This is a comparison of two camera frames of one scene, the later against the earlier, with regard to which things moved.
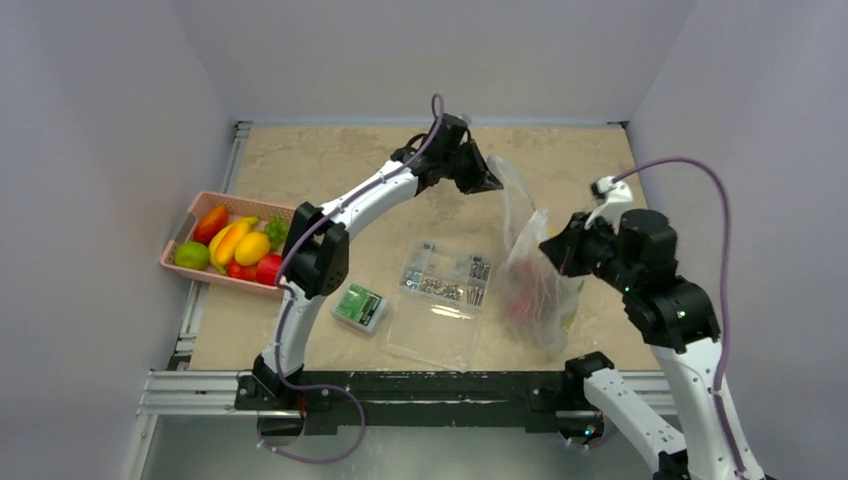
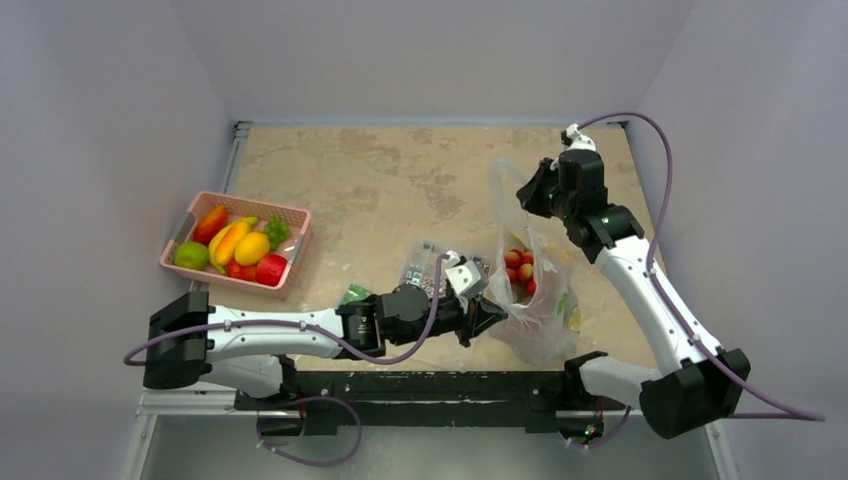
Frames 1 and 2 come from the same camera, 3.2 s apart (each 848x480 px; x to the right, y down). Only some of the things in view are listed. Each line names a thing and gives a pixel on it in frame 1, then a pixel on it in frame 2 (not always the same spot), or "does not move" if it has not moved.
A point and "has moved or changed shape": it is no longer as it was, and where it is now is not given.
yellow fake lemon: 251,248 does not move
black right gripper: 571,245 -> 534,196
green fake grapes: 277,229 does not move
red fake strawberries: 246,272 does not move
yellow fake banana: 212,249 does not move
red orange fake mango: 211,221 does not move
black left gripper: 481,178 -> 481,314
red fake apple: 268,268 does not move
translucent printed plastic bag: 541,306 has moved or changed shape
